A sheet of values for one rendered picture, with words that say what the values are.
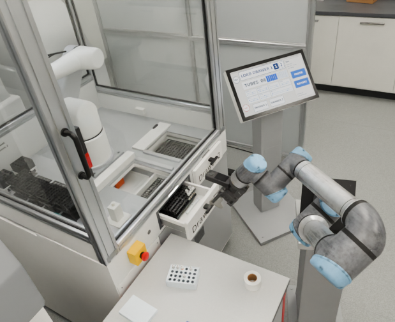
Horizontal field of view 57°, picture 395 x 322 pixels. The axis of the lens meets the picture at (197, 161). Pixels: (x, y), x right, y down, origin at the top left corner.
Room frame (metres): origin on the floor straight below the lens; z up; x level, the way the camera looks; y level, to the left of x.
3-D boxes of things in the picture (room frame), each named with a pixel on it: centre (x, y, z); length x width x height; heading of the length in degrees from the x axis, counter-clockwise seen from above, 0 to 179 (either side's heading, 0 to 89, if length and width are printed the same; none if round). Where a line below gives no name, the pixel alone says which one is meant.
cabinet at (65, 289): (1.59, 0.49, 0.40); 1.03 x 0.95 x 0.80; 145
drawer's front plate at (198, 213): (1.20, 0.00, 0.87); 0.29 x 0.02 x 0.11; 145
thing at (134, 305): (0.80, 0.31, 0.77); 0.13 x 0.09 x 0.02; 51
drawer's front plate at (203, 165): (1.54, -0.06, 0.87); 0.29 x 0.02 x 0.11; 145
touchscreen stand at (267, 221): (1.96, -0.50, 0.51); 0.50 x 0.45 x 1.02; 18
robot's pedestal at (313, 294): (1.13, -0.56, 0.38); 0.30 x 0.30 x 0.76; 76
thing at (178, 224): (1.32, 0.17, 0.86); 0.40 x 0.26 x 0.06; 55
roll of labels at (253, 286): (0.86, -0.15, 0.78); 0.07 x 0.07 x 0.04
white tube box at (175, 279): (0.93, 0.12, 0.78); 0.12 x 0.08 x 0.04; 73
